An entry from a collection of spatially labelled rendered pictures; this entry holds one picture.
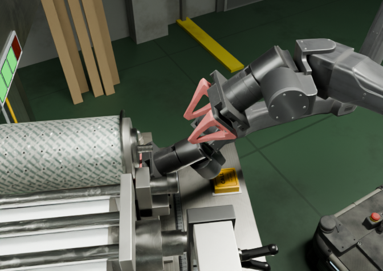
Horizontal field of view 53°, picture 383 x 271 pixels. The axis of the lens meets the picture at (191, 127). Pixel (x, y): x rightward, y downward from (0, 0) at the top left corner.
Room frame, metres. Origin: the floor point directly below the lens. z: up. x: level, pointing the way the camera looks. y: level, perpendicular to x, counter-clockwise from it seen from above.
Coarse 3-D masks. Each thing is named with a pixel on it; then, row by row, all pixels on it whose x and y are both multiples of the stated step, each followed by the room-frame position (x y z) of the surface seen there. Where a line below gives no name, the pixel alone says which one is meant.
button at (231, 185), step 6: (228, 168) 0.71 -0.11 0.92; (234, 168) 0.71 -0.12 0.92; (222, 174) 0.69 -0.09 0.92; (228, 174) 0.69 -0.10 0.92; (234, 174) 0.69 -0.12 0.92; (216, 180) 0.66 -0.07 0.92; (222, 180) 0.66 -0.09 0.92; (228, 180) 0.66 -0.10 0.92; (234, 180) 0.66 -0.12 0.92; (216, 186) 0.64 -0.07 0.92; (222, 186) 0.64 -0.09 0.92; (228, 186) 0.64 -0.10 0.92; (234, 186) 0.64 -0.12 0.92; (216, 192) 0.64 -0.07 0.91; (222, 192) 0.64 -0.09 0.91; (228, 192) 0.64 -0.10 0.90
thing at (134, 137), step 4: (132, 128) 0.51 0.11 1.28; (136, 128) 0.52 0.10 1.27; (132, 132) 0.49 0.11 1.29; (136, 132) 0.50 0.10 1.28; (132, 136) 0.48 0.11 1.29; (136, 136) 0.49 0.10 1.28; (132, 140) 0.47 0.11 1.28; (136, 140) 0.48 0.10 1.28; (132, 144) 0.47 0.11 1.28; (136, 144) 0.47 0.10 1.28; (132, 148) 0.46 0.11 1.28; (136, 148) 0.46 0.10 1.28; (132, 152) 0.46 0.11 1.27; (136, 152) 0.46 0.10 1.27; (132, 156) 0.46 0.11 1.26; (136, 156) 0.46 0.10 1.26; (132, 160) 0.45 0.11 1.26; (136, 160) 0.45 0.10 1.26; (136, 164) 0.45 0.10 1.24
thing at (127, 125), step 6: (126, 120) 0.51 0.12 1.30; (126, 126) 0.49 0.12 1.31; (126, 132) 0.47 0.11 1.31; (126, 138) 0.46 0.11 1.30; (126, 144) 0.45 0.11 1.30; (126, 150) 0.45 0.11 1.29; (126, 156) 0.44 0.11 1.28; (126, 162) 0.44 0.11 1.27; (132, 168) 0.44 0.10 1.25; (132, 174) 0.43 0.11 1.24
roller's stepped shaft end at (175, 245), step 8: (168, 232) 0.25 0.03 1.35; (176, 232) 0.25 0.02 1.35; (184, 232) 0.26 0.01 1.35; (168, 240) 0.24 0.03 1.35; (176, 240) 0.24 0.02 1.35; (184, 240) 0.24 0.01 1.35; (168, 248) 0.23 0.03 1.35; (176, 248) 0.23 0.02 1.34; (184, 248) 0.24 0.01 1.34; (168, 256) 0.23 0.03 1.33
